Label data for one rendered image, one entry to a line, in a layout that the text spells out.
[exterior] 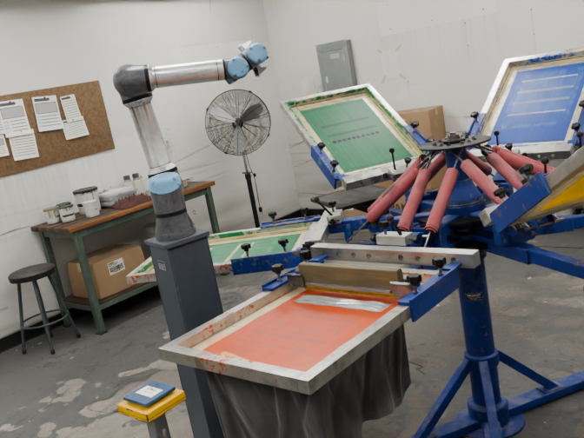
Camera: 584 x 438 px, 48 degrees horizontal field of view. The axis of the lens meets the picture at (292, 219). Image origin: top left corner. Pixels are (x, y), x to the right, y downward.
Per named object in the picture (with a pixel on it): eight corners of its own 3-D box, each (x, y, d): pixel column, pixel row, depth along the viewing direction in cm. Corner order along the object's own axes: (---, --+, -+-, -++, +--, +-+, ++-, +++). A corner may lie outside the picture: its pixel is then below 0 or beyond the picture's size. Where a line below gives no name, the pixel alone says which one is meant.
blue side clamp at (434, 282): (414, 321, 195) (411, 300, 194) (400, 320, 198) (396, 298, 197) (460, 286, 217) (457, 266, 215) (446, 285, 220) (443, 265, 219)
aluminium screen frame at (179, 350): (310, 395, 161) (308, 381, 160) (160, 360, 199) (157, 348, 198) (457, 282, 218) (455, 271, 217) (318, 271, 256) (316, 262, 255)
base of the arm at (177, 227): (149, 239, 250) (143, 214, 247) (184, 228, 258) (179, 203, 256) (167, 243, 237) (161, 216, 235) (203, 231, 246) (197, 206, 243)
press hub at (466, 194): (514, 454, 278) (476, 137, 249) (431, 434, 304) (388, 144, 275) (547, 409, 306) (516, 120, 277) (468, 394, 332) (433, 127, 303)
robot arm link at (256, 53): (242, 50, 246) (260, 37, 246) (240, 53, 257) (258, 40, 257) (254, 69, 248) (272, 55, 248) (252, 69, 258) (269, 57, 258)
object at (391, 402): (342, 512, 182) (316, 371, 173) (332, 507, 184) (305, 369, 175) (424, 427, 215) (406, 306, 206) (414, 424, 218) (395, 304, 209)
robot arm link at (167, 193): (153, 216, 239) (145, 180, 236) (155, 209, 252) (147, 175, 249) (186, 209, 240) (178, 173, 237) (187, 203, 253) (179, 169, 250)
